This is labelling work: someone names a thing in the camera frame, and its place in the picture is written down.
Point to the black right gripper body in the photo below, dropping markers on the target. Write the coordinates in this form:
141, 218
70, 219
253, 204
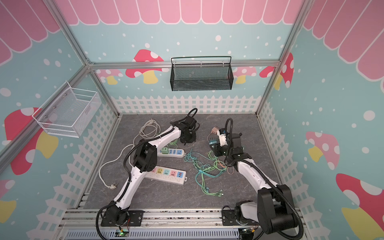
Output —
218, 149

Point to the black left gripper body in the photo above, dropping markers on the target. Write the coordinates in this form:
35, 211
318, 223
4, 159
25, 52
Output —
190, 138

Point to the green plug adapter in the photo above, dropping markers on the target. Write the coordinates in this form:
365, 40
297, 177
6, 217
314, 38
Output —
165, 151

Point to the small white blue power strip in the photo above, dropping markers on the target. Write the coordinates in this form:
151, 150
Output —
174, 153

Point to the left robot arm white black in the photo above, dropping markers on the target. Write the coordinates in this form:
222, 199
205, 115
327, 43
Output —
141, 160

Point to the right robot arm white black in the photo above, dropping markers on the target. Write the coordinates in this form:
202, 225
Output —
274, 211

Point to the pink plug adapter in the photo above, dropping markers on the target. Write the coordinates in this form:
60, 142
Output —
213, 135

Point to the large white colourful power strip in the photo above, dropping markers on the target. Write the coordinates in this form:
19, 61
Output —
167, 175

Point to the black wire mesh basket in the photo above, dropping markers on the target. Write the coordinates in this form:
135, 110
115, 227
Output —
207, 73

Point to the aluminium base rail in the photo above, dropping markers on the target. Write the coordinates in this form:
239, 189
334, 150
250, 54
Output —
156, 219

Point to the grey slotted cable duct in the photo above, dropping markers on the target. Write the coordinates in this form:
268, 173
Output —
173, 234

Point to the white wire mesh basket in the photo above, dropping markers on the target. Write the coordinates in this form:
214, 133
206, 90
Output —
69, 112

